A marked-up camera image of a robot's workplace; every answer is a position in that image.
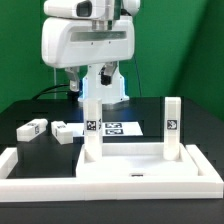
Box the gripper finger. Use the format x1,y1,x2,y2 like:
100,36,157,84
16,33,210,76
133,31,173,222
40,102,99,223
100,62,117,86
65,67,80,92

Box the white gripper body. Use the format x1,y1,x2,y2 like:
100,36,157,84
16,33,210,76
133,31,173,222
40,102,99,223
42,16,135,68

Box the white desk top tray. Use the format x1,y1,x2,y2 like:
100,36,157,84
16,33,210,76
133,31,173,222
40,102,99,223
76,143,199,178

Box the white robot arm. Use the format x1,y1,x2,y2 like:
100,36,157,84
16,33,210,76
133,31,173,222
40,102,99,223
41,0,140,105

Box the marker tag sheet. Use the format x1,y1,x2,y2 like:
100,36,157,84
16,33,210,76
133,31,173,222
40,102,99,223
67,122,143,137

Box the grey white cable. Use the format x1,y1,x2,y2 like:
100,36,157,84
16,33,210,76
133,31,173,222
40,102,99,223
52,68,58,89

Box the black cables on table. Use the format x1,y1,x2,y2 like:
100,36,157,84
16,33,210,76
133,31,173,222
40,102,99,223
31,83,73,101

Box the white U-shaped frame fence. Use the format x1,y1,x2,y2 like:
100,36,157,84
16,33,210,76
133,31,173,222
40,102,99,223
0,145,224,202

